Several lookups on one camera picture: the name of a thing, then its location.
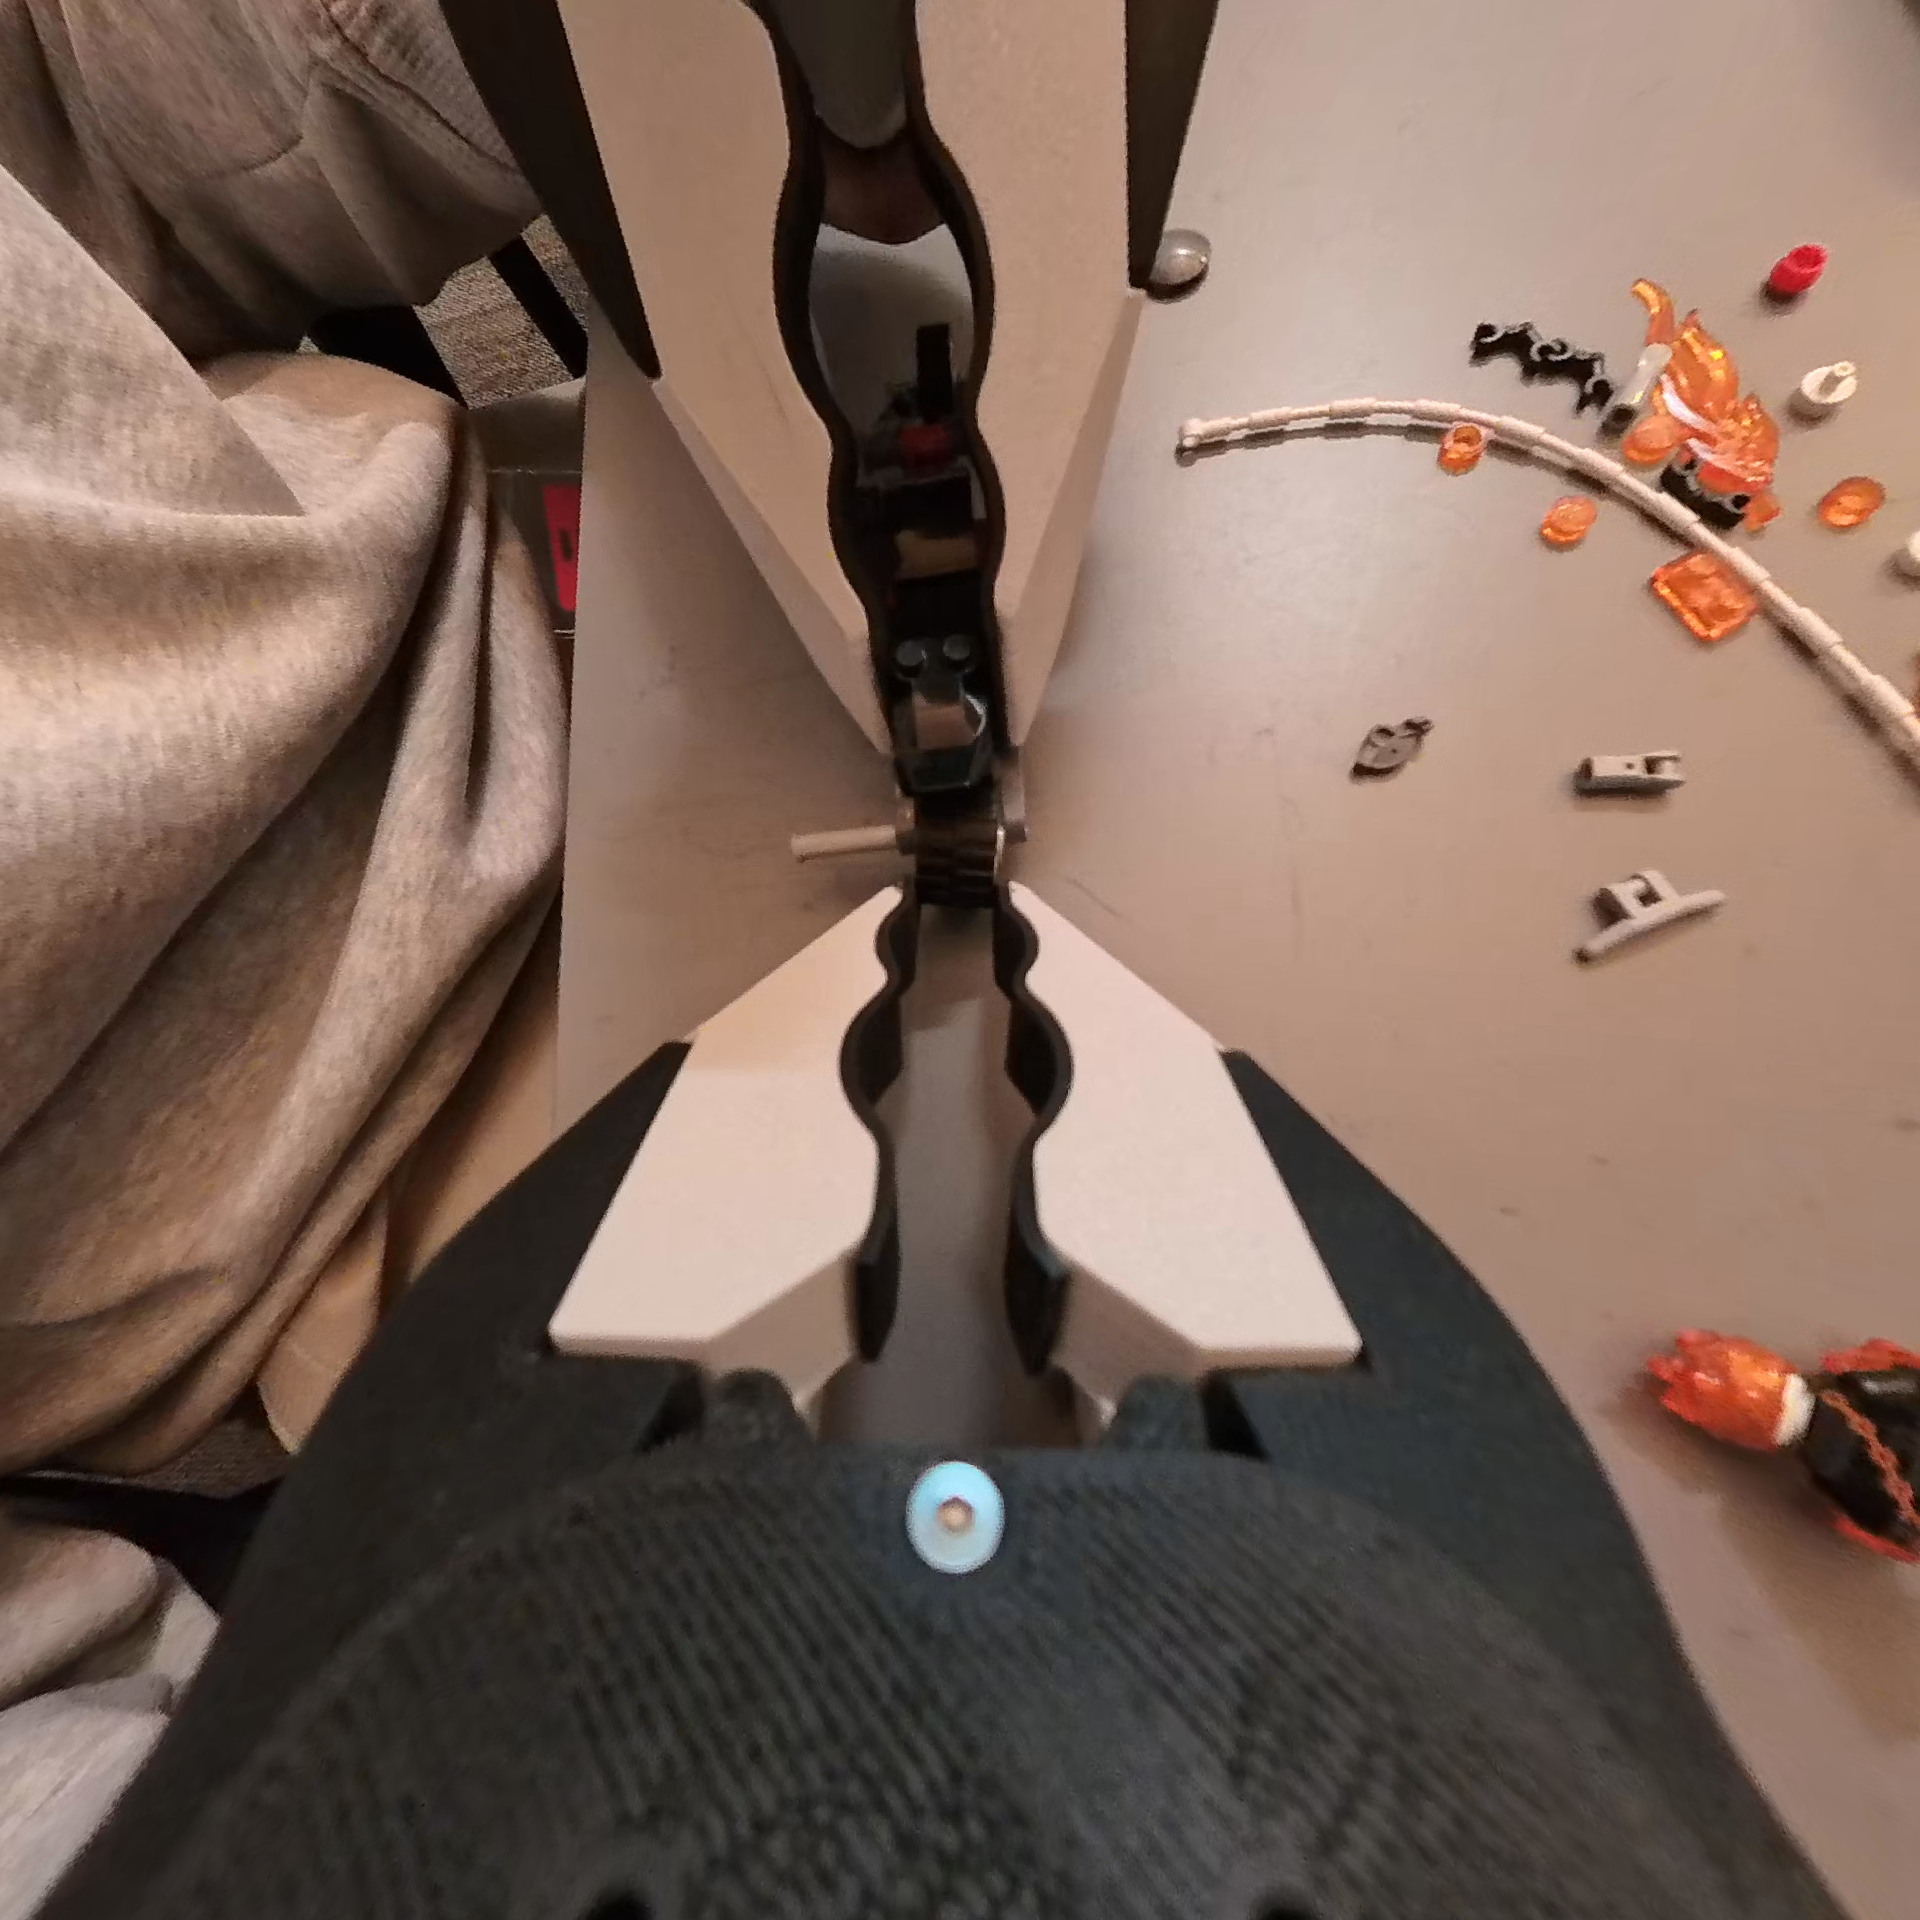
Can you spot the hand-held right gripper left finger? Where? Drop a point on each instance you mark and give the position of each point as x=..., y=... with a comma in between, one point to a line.
x=721, y=1201

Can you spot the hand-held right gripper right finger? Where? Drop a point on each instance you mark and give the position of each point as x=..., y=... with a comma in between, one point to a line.
x=1184, y=1201

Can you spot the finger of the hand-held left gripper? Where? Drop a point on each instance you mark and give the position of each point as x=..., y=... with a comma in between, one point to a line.
x=1066, y=300
x=705, y=300

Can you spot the small grey lego pin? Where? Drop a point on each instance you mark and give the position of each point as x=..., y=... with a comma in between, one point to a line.
x=840, y=843

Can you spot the black lego tire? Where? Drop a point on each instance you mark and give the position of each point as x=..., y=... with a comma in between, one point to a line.
x=954, y=874

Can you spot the black lego motorcycle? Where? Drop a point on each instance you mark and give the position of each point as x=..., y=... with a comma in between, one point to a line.
x=938, y=750

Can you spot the person's left forearm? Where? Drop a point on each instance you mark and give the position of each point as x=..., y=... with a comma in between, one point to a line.
x=224, y=148

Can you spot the orange round lego stud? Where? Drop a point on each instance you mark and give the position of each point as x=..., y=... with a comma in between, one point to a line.
x=1569, y=521
x=1460, y=445

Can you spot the dark grey small lego piece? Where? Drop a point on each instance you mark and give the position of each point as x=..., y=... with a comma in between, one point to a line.
x=1393, y=745

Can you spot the grey lego wing piece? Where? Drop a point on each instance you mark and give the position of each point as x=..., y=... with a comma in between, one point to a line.
x=1641, y=907

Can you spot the small light grey lego plate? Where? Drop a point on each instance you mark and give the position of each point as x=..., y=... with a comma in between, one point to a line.
x=1636, y=382

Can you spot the grey lego connector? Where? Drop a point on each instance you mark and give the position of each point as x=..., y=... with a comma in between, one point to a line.
x=1628, y=772

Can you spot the orange lego flame piece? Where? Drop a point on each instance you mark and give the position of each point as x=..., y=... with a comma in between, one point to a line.
x=1710, y=404

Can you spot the orange rectangular lego tile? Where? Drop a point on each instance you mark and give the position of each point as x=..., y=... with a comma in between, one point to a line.
x=1704, y=593

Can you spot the red round lego stud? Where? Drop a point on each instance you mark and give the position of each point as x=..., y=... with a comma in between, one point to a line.
x=1794, y=270

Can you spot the person's left hand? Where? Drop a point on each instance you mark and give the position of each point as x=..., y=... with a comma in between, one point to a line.
x=885, y=194

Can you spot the orange flame minifigure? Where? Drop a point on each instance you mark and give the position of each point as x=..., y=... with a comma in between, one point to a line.
x=1725, y=1388

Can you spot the person's grey sweater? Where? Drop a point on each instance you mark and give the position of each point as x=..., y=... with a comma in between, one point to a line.
x=224, y=825

